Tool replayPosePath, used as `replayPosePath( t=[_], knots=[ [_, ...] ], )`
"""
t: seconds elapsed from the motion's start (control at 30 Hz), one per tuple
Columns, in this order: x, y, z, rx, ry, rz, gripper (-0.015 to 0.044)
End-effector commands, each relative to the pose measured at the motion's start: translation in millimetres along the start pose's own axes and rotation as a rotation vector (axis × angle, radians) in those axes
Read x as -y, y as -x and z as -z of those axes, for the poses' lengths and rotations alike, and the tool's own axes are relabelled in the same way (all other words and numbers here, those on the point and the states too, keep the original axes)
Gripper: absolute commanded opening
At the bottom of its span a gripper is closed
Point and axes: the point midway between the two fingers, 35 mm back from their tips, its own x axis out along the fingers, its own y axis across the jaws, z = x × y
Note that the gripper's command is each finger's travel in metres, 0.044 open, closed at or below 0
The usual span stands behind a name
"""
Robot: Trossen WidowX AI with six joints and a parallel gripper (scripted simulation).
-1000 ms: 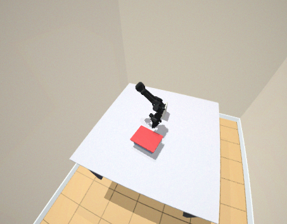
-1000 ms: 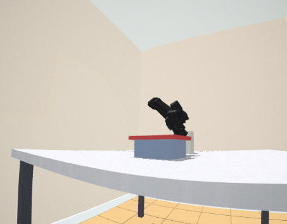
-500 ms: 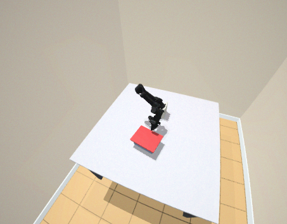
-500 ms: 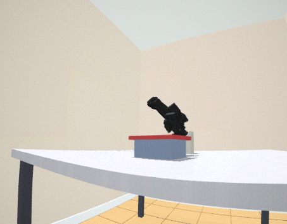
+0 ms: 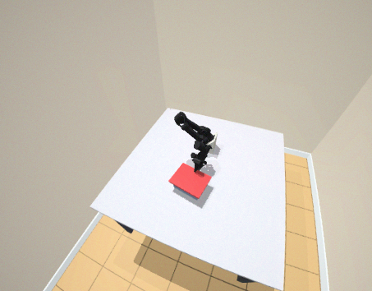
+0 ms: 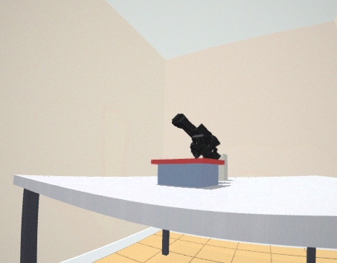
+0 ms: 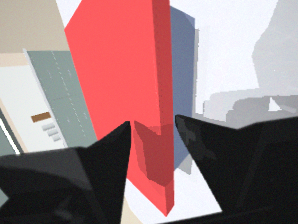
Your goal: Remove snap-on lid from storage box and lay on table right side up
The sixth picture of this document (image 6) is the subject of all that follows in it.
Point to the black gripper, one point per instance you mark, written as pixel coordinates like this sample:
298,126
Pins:
204,147

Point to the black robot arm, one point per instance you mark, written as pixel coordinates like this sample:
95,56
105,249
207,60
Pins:
180,121

